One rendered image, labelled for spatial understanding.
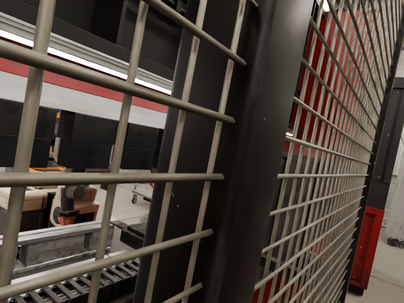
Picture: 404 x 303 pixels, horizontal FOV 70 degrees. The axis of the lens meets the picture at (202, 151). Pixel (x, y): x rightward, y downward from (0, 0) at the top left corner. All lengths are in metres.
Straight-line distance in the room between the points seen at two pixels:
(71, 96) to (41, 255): 0.47
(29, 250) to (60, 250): 0.10
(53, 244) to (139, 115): 0.49
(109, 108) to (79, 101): 0.10
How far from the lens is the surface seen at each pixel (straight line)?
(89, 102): 0.93
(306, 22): 0.17
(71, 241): 1.04
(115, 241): 1.22
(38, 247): 0.99
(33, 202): 2.07
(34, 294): 0.59
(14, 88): 0.84
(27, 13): 0.67
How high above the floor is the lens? 1.34
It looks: 3 degrees down
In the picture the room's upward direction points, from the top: 11 degrees clockwise
